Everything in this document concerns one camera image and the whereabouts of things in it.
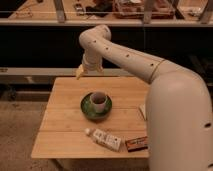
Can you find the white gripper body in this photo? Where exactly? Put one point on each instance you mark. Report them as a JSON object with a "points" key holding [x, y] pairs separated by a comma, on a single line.
{"points": [[91, 63]]}

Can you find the white wrapped packet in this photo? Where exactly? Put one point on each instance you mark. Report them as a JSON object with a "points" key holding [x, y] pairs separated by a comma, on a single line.
{"points": [[143, 111]]}

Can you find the dark device on shelf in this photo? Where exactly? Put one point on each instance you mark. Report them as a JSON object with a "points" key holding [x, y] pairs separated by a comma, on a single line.
{"points": [[79, 9]]}

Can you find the brown chocolate bar box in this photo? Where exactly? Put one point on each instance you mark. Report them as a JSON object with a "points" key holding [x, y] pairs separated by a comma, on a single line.
{"points": [[136, 144]]}

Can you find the white ceramic cup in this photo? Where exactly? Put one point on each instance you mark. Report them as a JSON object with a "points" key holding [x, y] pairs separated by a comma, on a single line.
{"points": [[98, 101]]}

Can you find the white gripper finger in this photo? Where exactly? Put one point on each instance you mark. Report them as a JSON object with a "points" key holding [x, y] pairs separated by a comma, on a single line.
{"points": [[100, 70], [80, 72]]}

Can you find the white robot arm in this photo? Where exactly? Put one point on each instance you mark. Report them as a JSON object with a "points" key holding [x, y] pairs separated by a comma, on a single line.
{"points": [[178, 105]]}

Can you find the white tube with cap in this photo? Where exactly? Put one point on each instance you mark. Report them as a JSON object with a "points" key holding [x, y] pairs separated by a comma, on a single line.
{"points": [[104, 139]]}

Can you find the wooden table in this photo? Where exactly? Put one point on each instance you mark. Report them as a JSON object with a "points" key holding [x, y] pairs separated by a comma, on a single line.
{"points": [[61, 135]]}

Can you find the metal shelf rack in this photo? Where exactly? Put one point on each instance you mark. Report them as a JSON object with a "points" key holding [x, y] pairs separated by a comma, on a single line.
{"points": [[56, 13]]}

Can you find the red tray on shelf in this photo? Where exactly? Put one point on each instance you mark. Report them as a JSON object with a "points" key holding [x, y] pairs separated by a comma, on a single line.
{"points": [[134, 9]]}

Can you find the green saucer plate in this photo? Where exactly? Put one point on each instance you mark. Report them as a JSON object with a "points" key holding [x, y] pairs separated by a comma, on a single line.
{"points": [[90, 113]]}

